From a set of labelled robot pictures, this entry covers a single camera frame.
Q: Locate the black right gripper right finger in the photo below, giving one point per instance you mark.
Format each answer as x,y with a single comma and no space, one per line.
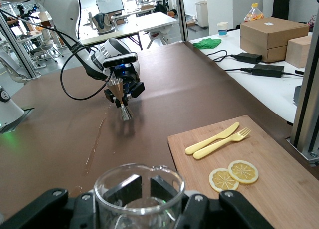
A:
224,214

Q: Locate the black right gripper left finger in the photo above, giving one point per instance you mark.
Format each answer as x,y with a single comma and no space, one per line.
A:
45,209

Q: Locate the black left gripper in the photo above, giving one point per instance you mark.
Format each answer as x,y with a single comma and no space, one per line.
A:
129,76

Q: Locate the steel double jigger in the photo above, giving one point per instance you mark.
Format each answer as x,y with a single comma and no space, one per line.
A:
116,89

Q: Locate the clear glass beaker cup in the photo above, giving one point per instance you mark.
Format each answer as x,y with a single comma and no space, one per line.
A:
135,210

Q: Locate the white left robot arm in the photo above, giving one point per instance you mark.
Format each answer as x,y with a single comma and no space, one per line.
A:
62,5

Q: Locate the white paper cup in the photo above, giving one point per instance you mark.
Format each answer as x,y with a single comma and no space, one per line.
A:
222,28

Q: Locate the lemon slice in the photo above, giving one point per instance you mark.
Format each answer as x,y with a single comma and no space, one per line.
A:
243,171
223,180

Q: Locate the brown table cover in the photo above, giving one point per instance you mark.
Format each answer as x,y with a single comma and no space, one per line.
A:
174,89

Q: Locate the yellow plastic fork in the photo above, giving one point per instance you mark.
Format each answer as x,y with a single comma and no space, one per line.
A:
216,145

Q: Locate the bamboo cutting board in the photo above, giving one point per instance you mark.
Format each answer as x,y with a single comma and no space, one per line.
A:
261,151

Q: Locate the grey office chair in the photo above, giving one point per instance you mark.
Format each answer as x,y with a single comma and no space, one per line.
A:
101,22

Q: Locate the yellow plastic knife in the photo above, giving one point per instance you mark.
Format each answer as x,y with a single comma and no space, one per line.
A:
209,142

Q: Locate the white office table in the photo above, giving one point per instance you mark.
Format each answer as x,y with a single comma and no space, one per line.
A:
149,21

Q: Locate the whiteboard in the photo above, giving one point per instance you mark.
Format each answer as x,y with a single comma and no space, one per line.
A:
108,1

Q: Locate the green cloth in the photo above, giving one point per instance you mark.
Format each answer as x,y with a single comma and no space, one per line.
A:
207,43

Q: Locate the standing person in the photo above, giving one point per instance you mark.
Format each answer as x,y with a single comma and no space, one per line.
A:
159,0

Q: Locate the white trash bin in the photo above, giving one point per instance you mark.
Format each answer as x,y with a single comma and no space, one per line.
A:
202,13

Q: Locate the black power adapter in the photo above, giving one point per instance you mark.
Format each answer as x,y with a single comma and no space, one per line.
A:
248,57
268,70

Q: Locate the grey metal box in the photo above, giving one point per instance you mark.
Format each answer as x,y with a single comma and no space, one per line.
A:
297,95

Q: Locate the flat cardboard box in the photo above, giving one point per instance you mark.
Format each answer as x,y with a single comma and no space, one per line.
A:
259,52

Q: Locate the orange drink bottle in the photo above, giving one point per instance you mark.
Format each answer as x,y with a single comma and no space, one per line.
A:
254,13

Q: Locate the large cardboard box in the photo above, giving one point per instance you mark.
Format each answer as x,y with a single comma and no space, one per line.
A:
274,30

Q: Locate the black hanging jacket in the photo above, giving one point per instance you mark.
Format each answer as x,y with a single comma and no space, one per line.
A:
280,2

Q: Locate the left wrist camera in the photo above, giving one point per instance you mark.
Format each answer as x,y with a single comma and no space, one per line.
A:
119,60

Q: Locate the dark door frame pillar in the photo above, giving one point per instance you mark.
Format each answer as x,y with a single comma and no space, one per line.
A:
181,15

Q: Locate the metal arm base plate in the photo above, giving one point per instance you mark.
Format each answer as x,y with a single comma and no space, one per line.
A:
25,112

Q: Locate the aluminium frame post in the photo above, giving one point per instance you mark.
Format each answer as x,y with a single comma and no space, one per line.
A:
15,44

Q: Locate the camera mount post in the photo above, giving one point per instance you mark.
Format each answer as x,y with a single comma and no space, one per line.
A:
305,102

